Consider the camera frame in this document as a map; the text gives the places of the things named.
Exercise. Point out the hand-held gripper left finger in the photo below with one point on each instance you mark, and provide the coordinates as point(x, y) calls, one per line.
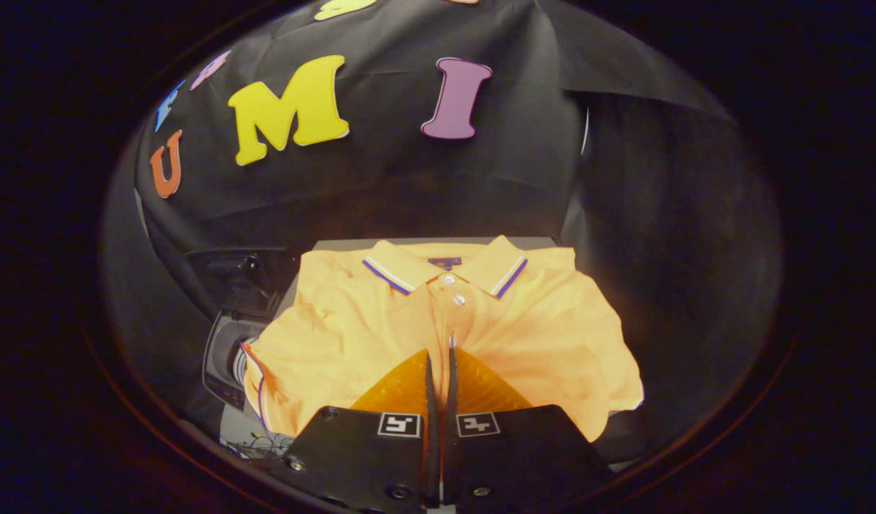
point(366, 464)

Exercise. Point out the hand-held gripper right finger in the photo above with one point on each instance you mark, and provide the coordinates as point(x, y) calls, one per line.
point(516, 457)

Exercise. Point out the orange polo shirt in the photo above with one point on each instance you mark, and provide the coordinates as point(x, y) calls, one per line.
point(552, 335)

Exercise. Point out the dark glass washing machine lid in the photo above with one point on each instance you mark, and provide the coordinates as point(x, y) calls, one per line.
point(245, 278)

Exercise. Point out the beige cabinet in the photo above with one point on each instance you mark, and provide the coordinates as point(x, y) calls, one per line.
point(338, 244)

